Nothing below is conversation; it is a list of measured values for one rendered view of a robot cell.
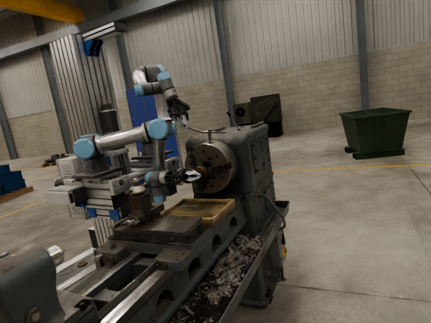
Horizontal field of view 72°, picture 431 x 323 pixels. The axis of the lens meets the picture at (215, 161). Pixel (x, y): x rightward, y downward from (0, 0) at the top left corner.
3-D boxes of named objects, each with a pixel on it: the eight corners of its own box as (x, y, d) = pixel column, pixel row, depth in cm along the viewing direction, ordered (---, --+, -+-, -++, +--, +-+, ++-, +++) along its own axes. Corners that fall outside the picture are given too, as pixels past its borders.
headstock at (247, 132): (222, 172, 263) (216, 128, 256) (275, 170, 242) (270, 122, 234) (189, 193, 211) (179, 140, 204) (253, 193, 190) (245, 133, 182)
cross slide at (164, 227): (132, 222, 155) (130, 213, 154) (204, 225, 136) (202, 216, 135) (108, 236, 140) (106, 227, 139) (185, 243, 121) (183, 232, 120)
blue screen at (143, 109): (127, 160, 1028) (113, 91, 984) (150, 156, 1064) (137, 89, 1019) (167, 177, 668) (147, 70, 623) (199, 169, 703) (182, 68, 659)
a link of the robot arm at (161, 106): (156, 138, 232) (143, 67, 222) (175, 135, 236) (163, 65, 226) (158, 140, 221) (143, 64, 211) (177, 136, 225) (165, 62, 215)
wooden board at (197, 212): (184, 204, 190) (183, 198, 189) (235, 205, 174) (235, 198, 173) (156, 223, 164) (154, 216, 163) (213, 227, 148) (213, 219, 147)
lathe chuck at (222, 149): (191, 184, 200) (191, 139, 192) (235, 192, 187) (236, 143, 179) (185, 189, 192) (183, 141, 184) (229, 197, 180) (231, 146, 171)
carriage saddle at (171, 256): (136, 231, 158) (134, 220, 156) (214, 236, 137) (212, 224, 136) (92, 261, 131) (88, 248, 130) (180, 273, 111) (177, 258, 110)
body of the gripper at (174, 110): (170, 119, 176) (162, 100, 176) (177, 118, 184) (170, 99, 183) (180, 114, 172) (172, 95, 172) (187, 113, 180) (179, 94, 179)
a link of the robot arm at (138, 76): (127, 66, 217) (133, 83, 176) (142, 64, 219) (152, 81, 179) (130, 81, 223) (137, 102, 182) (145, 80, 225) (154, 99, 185)
